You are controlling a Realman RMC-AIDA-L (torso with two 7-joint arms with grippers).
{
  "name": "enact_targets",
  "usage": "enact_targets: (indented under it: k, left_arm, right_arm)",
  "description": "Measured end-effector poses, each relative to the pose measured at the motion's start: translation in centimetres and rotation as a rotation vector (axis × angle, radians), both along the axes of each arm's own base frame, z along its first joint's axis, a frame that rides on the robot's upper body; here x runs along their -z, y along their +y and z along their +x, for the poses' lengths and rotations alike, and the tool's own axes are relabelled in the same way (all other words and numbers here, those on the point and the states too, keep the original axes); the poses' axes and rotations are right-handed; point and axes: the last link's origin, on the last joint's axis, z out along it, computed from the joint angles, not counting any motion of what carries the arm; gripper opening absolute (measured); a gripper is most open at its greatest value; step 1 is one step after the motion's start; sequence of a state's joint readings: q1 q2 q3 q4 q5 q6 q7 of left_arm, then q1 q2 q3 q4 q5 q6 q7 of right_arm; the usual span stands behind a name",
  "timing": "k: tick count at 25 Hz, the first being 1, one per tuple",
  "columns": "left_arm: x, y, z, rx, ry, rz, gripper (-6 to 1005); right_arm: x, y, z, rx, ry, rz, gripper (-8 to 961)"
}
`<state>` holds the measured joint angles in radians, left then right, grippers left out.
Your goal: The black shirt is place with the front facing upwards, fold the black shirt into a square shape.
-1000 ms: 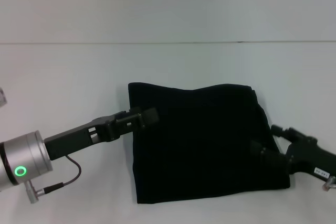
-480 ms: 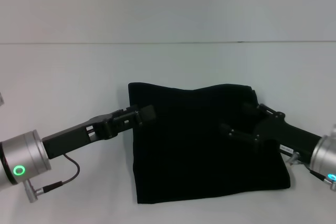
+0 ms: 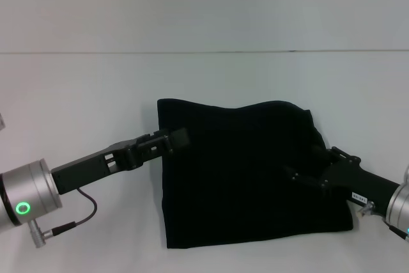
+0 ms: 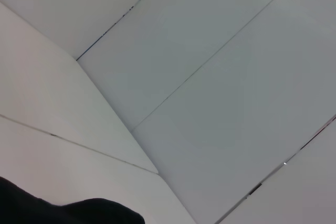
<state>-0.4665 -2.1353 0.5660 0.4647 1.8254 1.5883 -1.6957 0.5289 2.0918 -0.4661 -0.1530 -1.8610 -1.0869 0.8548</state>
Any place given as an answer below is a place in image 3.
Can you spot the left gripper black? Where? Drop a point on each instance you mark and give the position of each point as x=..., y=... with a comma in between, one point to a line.
x=96, y=167

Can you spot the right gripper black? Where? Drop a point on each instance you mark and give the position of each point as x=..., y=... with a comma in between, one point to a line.
x=358, y=183

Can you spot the black shirt with FREE print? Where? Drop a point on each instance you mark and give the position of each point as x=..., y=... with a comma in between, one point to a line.
x=243, y=170

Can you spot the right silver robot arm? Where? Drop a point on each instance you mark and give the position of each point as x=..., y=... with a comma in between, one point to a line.
x=399, y=209

